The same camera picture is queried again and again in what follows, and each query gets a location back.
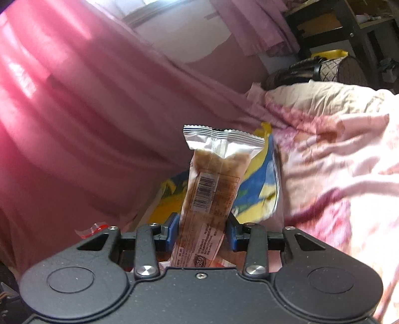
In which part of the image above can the yellow plastic bag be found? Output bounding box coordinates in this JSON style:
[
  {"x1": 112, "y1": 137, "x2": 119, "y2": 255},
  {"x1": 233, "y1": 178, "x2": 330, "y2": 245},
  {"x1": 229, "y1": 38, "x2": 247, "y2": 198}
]
[{"x1": 312, "y1": 50, "x2": 348, "y2": 62}]

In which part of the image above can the red clear plastic wrapper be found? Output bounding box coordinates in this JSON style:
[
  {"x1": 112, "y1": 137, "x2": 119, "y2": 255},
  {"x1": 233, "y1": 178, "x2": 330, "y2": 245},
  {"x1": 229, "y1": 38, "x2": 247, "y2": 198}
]
[{"x1": 75, "y1": 222, "x2": 108, "y2": 239}]

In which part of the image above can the window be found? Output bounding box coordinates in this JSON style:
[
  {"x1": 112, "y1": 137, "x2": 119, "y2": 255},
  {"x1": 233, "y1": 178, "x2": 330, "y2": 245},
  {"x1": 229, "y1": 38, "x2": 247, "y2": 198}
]
[{"x1": 123, "y1": 0, "x2": 233, "y2": 30}]

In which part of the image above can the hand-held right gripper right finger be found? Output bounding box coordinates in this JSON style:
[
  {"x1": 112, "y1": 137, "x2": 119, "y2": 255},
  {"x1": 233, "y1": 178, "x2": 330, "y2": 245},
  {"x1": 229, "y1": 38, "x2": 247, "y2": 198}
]
[{"x1": 225, "y1": 215, "x2": 326, "y2": 278}]

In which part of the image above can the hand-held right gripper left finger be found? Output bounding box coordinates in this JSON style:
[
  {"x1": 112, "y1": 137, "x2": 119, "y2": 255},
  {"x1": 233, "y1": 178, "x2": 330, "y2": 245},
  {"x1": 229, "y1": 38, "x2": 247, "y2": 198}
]
[{"x1": 75, "y1": 213, "x2": 181, "y2": 279}]

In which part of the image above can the mauve tied curtain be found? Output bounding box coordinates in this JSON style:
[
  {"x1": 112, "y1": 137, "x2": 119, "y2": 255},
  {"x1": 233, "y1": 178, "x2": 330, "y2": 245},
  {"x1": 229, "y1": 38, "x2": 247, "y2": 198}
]
[{"x1": 211, "y1": 0, "x2": 300, "y2": 57}]

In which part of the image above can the black wooden desk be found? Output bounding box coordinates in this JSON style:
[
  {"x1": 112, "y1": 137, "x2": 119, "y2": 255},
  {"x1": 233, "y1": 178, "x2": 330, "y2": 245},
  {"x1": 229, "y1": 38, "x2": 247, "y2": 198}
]
[{"x1": 284, "y1": 0, "x2": 399, "y2": 94}]

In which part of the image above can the clear brown snack bar packet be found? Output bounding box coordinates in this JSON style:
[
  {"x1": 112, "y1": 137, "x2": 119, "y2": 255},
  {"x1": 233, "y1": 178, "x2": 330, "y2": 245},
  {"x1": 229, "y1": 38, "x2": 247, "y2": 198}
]
[{"x1": 158, "y1": 125, "x2": 265, "y2": 269}]

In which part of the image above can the pink curtain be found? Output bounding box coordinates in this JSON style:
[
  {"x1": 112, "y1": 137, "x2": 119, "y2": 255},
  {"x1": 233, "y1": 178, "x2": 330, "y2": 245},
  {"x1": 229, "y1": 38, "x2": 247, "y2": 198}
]
[{"x1": 0, "y1": 0, "x2": 276, "y2": 276}]

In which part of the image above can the beige pillow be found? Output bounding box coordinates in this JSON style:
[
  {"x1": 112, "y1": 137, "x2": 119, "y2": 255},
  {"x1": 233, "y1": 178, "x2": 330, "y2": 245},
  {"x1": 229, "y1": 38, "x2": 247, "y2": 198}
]
[{"x1": 265, "y1": 80, "x2": 385, "y2": 116}]

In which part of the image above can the pink floral bedsheet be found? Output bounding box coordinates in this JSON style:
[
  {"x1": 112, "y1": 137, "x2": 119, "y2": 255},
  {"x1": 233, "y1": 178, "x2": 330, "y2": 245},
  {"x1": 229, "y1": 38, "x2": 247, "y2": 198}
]
[{"x1": 246, "y1": 83, "x2": 399, "y2": 324}]

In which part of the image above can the grey cardboard box colourful inside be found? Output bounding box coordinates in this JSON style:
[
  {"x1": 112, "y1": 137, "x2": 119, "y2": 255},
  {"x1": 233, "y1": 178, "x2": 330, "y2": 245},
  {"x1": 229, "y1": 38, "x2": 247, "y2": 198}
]
[{"x1": 142, "y1": 121, "x2": 282, "y2": 225}]

